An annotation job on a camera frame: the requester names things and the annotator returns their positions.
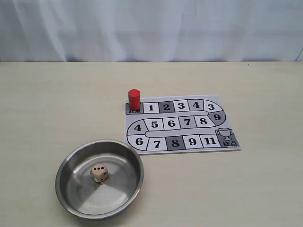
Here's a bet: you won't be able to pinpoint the red cylinder game piece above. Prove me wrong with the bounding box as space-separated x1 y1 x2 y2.
128 89 141 111

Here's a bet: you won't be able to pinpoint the wooden die black pips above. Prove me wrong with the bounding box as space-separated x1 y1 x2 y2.
90 163 108 183

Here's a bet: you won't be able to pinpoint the paper numbered game board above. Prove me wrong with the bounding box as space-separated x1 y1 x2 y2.
125 95 241 155

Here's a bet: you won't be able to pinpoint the stainless steel round dish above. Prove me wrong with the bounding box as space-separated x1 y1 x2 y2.
55 140 144 220

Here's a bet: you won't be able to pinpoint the white backdrop curtain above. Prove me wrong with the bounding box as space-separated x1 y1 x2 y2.
0 0 303 62

